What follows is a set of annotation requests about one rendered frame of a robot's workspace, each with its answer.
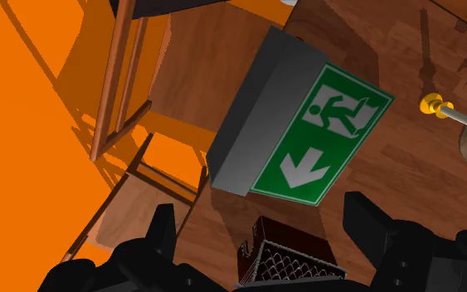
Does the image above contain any wooden table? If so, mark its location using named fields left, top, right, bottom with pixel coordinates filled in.
left=148, top=0, right=467, bottom=292

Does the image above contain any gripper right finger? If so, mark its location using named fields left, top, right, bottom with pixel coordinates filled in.
left=343, top=191, right=467, bottom=292

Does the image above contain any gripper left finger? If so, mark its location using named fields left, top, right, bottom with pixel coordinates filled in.
left=37, top=202, right=228, bottom=292

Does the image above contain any dark red mesh basket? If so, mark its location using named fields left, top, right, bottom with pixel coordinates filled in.
left=236, top=215, right=348, bottom=286

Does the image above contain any green exit sign box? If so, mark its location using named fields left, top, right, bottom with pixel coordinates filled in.
left=207, top=25, right=396, bottom=207

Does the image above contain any yellow handled screwdriver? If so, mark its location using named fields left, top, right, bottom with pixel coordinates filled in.
left=419, top=92, right=467, bottom=131

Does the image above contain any wooden chair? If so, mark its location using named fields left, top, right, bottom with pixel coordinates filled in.
left=57, top=0, right=234, bottom=264

